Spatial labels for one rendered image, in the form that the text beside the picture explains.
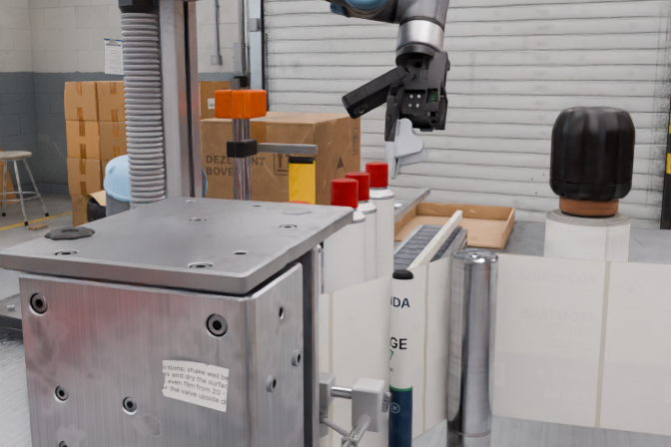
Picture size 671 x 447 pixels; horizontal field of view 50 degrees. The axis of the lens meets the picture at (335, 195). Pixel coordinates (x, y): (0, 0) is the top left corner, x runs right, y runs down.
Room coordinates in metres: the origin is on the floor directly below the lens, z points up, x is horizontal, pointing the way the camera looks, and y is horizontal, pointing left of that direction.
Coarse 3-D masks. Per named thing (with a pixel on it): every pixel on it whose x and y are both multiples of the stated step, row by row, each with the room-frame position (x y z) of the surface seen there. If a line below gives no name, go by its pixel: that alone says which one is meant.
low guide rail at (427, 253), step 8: (456, 216) 1.47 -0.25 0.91; (448, 224) 1.38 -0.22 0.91; (456, 224) 1.46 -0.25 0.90; (440, 232) 1.31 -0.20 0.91; (448, 232) 1.36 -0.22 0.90; (432, 240) 1.25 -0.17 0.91; (440, 240) 1.28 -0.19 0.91; (424, 248) 1.19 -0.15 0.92; (432, 248) 1.21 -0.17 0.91; (424, 256) 1.14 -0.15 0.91; (432, 256) 1.21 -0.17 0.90; (416, 264) 1.09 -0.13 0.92
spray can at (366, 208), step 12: (360, 180) 0.90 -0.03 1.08; (360, 192) 0.90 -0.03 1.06; (360, 204) 0.90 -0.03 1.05; (372, 204) 0.91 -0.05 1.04; (372, 216) 0.90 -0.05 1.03; (372, 228) 0.90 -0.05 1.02; (372, 240) 0.90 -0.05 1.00; (372, 252) 0.90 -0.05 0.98; (372, 264) 0.90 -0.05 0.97; (372, 276) 0.90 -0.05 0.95
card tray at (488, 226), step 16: (416, 208) 1.88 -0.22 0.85; (432, 208) 1.87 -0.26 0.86; (448, 208) 1.86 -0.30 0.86; (464, 208) 1.84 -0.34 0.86; (480, 208) 1.83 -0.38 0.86; (496, 208) 1.82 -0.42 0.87; (512, 208) 1.81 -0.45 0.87; (400, 224) 1.71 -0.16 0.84; (416, 224) 1.76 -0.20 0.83; (464, 224) 1.76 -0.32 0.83; (480, 224) 1.76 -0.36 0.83; (496, 224) 1.76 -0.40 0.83; (512, 224) 1.75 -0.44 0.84; (400, 240) 1.59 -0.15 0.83; (480, 240) 1.59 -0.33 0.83; (496, 240) 1.59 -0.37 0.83
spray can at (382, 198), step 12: (372, 168) 1.00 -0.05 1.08; (384, 168) 1.01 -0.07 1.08; (372, 180) 1.00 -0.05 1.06; (384, 180) 1.01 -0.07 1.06; (372, 192) 1.00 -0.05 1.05; (384, 192) 1.00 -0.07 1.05; (384, 204) 0.99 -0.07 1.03; (384, 216) 0.99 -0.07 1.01; (384, 228) 0.99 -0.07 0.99; (384, 240) 0.99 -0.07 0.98; (384, 252) 0.99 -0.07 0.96; (384, 264) 0.99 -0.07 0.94; (384, 276) 1.00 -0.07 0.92
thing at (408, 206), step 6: (420, 192) 1.50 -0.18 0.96; (426, 192) 1.51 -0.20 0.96; (414, 198) 1.42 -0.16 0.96; (420, 198) 1.45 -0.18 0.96; (408, 204) 1.36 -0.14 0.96; (414, 204) 1.40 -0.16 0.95; (396, 210) 1.30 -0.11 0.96; (402, 210) 1.30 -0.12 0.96; (408, 210) 1.35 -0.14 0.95; (396, 216) 1.25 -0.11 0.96; (402, 216) 1.30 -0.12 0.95
